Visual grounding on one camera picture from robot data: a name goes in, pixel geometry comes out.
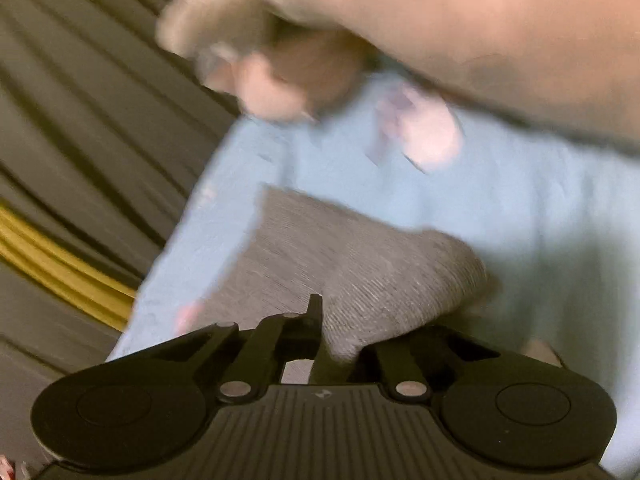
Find large pink plush toy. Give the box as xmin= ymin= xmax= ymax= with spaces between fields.
xmin=155 ymin=0 xmax=640 ymax=142

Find light blue mushroom-print bed sheet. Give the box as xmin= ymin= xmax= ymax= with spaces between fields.
xmin=106 ymin=55 xmax=640 ymax=480

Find grey curtain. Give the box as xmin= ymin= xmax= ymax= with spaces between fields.
xmin=0 ymin=260 xmax=123 ymax=463
xmin=0 ymin=0 xmax=242 ymax=286

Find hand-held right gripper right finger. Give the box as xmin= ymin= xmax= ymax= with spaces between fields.
xmin=350 ymin=325 xmax=502 ymax=404

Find yellow curtain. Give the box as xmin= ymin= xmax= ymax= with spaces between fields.
xmin=0 ymin=200 xmax=139 ymax=332

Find grey pants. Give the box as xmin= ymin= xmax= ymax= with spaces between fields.
xmin=212 ymin=185 xmax=489 ymax=386

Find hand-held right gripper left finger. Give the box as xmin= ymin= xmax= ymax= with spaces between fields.
xmin=106 ymin=294 xmax=332 ymax=404

